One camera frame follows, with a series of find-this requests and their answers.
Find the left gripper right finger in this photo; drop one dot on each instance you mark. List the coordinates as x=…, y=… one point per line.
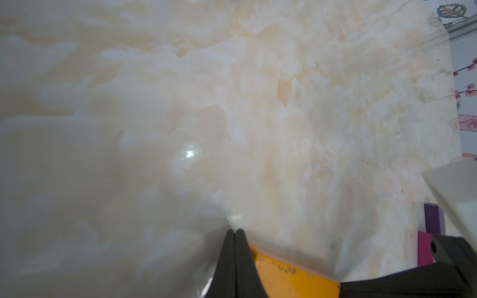
x=249, y=284

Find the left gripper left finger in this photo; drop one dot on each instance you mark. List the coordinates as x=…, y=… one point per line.
x=224, y=283

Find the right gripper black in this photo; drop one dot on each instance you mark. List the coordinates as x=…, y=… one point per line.
x=453, y=275

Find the orange long block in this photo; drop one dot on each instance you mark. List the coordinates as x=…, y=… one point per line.
x=282, y=278

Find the magenta block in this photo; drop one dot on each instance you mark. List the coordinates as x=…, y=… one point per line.
x=424, y=249

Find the purple block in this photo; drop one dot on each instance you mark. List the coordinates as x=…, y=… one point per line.
x=435, y=220

